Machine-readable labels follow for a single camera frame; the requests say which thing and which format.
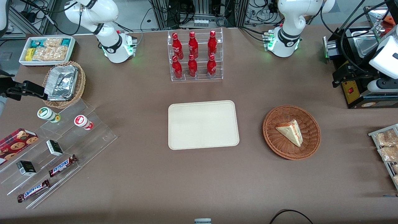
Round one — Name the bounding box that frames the clear bag of crackers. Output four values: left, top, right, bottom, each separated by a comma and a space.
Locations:
32, 38, 68, 62

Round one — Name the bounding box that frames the Snickers bar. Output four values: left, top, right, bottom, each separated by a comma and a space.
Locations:
49, 154, 78, 178
17, 179, 50, 203

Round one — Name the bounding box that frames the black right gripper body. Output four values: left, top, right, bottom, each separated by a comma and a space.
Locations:
5, 82, 24, 101

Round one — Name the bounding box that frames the cream plastic tray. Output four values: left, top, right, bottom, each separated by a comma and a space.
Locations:
168, 100, 240, 151

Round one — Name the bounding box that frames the clear acrylic bottle rack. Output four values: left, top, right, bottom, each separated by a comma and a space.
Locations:
167, 28, 224, 82

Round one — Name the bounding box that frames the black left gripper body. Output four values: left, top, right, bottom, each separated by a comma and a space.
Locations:
341, 61, 363, 82

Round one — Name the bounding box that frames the aluminium foil container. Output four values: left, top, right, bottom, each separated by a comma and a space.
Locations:
44, 65, 78, 102

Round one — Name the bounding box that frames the red cookie box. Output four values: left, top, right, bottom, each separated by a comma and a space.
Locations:
0, 128, 39, 166

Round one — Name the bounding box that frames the green lid yogurt cup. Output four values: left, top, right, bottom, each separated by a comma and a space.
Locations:
37, 107, 61, 124

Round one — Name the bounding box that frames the small black box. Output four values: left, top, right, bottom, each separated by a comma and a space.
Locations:
46, 139, 64, 157
16, 160, 37, 176

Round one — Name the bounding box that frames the light wicker basket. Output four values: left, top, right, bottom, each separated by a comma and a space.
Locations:
42, 61, 86, 109

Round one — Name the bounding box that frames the black food warmer machine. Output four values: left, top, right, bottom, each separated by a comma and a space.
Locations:
323, 5, 398, 109

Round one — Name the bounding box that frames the white snack bin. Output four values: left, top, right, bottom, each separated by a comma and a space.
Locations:
19, 36, 76, 67

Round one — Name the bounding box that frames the black table cable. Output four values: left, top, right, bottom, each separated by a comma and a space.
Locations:
269, 209, 315, 224

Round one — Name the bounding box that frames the triangular sandwich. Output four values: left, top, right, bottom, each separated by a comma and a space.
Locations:
275, 120, 303, 147

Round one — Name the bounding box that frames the tray of packaged snacks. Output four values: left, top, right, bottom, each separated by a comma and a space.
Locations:
368, 124, 398, 190

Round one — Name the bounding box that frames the brown wicker basket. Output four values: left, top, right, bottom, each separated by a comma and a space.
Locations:
262, 105, 322, 161

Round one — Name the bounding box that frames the red lid yogurt cup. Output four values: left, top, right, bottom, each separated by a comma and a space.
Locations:
74, 115, 94, 131

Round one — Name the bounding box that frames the red cola bottle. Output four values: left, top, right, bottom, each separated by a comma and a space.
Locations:
172, 55, 183, 79
188, 31, 199, 59
187, 54, 198, 78
172, 32, 183, 60
206, 54, 217, 78
207, 30, 218, 57

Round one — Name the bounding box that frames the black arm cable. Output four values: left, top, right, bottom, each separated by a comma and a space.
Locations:
320, 0, 373, 74

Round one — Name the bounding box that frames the clear acrylic stepped stand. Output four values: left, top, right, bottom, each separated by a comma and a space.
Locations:
0, 99, 118, 210

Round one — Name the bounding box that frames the steel warmer pan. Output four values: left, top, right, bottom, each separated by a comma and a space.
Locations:
354, 35, 379, 57

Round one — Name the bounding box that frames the clear bag of snacks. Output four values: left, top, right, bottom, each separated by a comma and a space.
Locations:
374, 130, 398, 147
377, 146, 398, 162

